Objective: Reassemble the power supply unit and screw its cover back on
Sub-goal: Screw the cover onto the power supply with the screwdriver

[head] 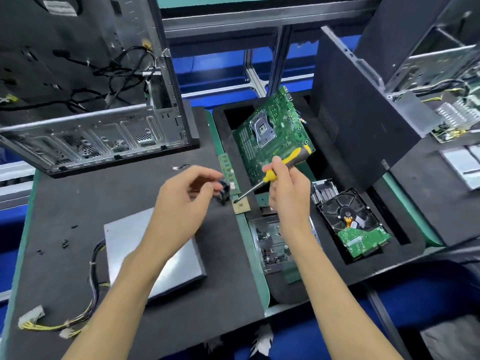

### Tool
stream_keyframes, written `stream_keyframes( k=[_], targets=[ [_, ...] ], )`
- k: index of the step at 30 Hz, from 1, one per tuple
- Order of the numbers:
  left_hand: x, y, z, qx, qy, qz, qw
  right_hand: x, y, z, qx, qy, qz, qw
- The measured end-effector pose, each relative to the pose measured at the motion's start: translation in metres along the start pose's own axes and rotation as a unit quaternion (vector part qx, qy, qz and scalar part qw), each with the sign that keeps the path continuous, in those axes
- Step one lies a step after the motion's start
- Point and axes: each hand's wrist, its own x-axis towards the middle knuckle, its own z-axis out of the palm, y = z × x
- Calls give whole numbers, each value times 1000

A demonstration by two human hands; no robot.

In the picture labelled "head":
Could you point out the person's right hand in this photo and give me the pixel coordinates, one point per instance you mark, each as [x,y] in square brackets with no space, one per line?
[291,195]

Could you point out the person's left hand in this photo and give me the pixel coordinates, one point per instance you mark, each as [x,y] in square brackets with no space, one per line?
[176,213]

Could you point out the small black screws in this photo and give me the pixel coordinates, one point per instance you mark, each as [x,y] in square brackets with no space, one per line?
[65,243]

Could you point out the person's right forearm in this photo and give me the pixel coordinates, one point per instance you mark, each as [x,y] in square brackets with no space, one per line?
[337,303]

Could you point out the person's right shoe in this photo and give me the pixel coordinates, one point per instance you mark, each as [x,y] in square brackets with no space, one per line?
[262,339]

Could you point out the silver heatsink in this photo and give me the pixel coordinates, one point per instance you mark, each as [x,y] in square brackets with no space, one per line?
[325,191]

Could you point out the small square processor chip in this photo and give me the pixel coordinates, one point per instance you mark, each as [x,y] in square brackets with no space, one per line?
[241,204]

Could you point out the black cooling fan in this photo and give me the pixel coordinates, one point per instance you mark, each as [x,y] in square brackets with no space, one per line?
[222,191]

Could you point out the clear plastic screw tray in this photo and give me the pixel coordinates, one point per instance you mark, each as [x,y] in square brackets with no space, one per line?
[266,247]

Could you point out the green memory stick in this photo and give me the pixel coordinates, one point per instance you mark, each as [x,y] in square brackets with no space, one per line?
[227,172]

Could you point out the green motherboard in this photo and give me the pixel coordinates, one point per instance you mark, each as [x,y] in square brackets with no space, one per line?
[274,131]

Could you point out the black hard disk drive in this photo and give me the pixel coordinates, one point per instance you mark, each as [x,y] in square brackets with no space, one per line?
[356,225]

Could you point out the black foam work mat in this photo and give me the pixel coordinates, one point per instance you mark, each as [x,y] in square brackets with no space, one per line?
[442,206]
[90,198]

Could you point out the black foam parts tray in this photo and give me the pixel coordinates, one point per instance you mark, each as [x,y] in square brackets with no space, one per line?
[300,285]

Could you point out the black computer side panel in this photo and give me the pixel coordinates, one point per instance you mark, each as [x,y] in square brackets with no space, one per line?
[360,108]

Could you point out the silver computer tower chassis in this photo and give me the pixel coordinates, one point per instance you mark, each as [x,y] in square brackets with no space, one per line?
[90,135]
[435,41]

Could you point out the crumpled white cloth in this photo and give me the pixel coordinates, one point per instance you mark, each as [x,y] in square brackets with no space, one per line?
[454,341]

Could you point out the aluminium conveyor frame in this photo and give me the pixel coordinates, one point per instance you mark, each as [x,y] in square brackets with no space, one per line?
[225,18]

